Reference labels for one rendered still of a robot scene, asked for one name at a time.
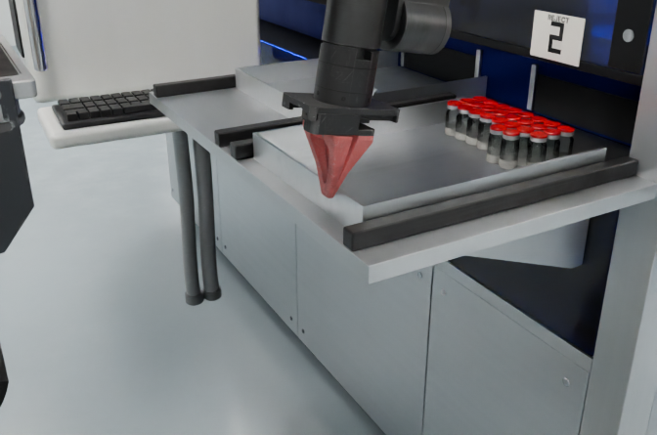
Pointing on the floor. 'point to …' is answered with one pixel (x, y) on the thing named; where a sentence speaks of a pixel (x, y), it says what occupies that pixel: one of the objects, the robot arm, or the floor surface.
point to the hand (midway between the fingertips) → (328, 189)
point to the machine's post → (630, 294)
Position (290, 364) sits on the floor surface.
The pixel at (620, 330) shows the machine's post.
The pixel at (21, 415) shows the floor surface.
